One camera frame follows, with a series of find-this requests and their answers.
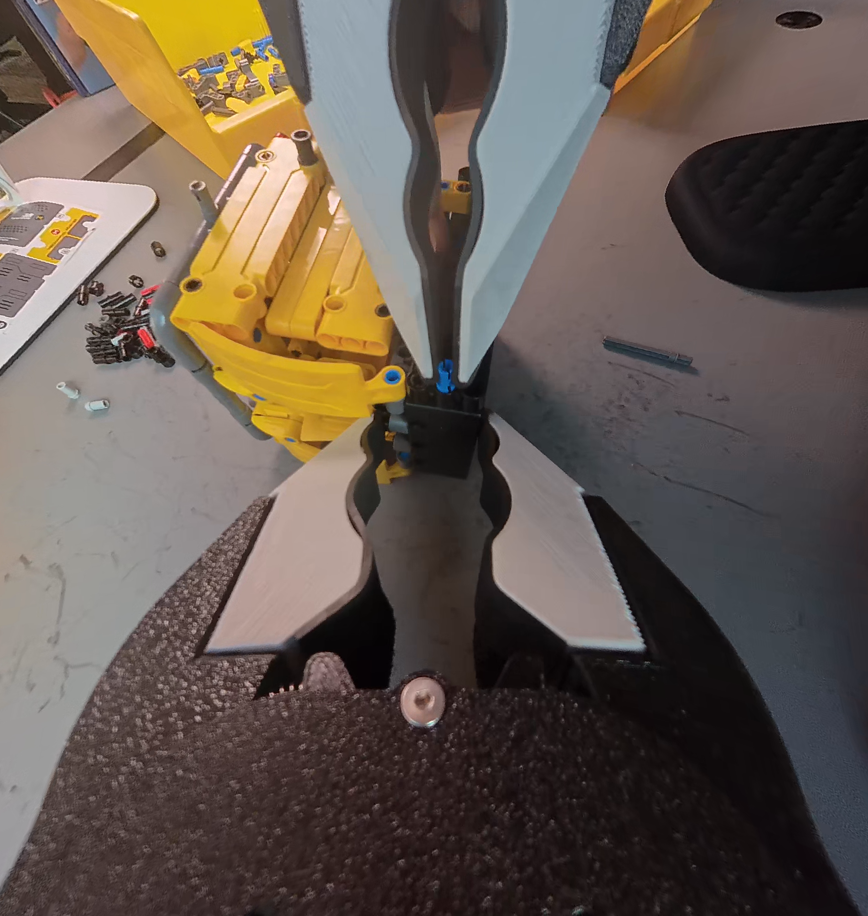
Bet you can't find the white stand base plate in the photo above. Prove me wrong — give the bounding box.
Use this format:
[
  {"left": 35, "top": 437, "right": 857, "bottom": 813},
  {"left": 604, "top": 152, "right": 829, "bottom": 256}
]
[{"left": 0, "top": 177, "right": 159, "bottom": 395}]

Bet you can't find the heap of grey blue pieces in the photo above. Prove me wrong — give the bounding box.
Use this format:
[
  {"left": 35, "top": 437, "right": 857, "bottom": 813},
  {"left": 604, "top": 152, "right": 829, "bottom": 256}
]
[{"left": 176, "top": 36, "right": 295, "bottom": 119}]

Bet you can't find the yellow bin with many pieces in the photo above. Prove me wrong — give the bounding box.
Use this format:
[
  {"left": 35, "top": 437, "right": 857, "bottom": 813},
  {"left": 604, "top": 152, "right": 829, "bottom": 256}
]
[{"left": 51, "top": 0, "right": 313, "bottom": 180}]

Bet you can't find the yellow grey sticker sheet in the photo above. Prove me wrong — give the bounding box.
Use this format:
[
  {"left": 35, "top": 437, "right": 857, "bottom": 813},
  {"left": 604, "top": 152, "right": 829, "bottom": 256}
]
[{"left": 0, "top": 200, "right": 100, "bottom": 337}]

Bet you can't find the empty yellow plastic bin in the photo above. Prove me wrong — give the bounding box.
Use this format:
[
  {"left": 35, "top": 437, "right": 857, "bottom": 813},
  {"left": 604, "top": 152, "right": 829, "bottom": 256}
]
[{"left": 613, "top": 0, "right": 714, "bottom": 94}]

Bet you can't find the grey lego axle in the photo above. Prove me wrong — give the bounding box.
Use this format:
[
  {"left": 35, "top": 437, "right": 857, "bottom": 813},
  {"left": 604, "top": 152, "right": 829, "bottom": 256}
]
[{"left": 602, "top": 335, "right": 696, "bottom": 371}]

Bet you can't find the yellow and black lego model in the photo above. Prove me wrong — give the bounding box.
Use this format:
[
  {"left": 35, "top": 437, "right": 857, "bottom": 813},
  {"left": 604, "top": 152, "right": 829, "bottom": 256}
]
[{"left": 151, "top": 129, "right": 494, "bottom": 480}]

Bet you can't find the pile of black red pins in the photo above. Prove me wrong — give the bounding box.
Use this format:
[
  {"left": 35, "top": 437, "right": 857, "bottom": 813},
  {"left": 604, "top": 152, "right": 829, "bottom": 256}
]
[{"left": 76, "top": 275, "right": 177, "bottom": 369}]

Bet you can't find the black padded armrest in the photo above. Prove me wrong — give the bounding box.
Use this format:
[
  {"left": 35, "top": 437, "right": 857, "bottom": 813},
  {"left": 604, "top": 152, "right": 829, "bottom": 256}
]
[{"left": 665, "top": 118, "right": 868, "bottom": 293}]

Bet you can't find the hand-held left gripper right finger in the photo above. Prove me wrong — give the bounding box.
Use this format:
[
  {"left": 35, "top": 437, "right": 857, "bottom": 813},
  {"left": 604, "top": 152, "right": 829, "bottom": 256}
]
[{"left": 477, "top": 414, "right": 650, "bottom": 654}]

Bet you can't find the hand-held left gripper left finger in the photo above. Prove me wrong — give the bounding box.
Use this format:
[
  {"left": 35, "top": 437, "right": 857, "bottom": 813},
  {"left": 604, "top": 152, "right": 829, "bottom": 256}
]
[{"left": 201, "top": 416, "right": 395, "bottom": 656}]

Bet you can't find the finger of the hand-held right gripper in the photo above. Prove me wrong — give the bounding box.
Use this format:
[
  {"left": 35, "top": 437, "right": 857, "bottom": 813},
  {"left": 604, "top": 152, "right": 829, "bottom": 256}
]
[
  {"left": 298, "top": 0, "right": 442, "bottom": 379},
  {"left": 452, "top": 0, "right": 612, "bottom": 386}
]

